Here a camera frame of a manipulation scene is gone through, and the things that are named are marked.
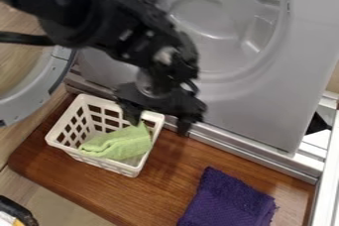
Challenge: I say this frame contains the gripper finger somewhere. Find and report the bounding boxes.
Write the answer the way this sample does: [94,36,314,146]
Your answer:
[175,114,199,138]
[119,100,145,127]

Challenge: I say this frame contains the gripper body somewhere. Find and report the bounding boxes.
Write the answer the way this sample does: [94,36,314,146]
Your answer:
[115,69,208,117]

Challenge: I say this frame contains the green cloth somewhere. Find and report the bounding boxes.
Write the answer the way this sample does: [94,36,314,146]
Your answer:
[77,121,154,163]

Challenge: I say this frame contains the purple cloth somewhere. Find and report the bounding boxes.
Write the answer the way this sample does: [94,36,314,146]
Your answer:
[175,166,280,226]

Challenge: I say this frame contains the white basket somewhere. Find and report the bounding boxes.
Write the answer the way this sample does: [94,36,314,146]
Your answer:
[44,93,166,178]

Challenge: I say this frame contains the washing machine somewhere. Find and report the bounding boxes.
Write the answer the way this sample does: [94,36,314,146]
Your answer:
[0,0,339,185]

